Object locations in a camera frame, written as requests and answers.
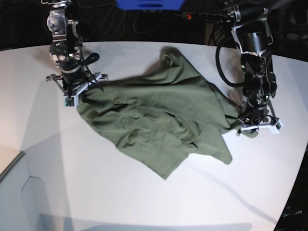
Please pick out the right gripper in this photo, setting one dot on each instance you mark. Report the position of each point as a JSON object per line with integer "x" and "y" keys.
{"x": 76, "y": 81}

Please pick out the blue box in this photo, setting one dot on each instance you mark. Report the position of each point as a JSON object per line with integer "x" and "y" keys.
{"x": 134, "y": 5}

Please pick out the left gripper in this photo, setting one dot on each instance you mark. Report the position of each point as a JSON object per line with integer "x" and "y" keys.
{"x": 255, "y": 118}

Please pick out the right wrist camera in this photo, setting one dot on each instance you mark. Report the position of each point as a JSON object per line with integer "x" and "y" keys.
{"x": 69, "y": 101}

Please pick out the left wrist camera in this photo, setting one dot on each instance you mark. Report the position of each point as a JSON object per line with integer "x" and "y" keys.
{"x": 277, "y": 127}

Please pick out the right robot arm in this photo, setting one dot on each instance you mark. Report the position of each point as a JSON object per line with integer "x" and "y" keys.
{"x": 66, "y": 52}

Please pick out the black power strip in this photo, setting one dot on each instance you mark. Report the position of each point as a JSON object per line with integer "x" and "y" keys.
{"x": 205, "y": 17}

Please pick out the green t-shirt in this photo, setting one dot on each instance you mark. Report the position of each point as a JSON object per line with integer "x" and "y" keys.
{"x": 160, "y": 118}

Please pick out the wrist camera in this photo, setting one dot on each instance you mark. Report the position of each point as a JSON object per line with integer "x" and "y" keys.
{"x": 69, "y": 101}
{"x": 277, "y": 127}

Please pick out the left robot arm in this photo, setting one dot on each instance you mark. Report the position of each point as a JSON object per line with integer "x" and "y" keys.
{"x": 250, "y": 31}

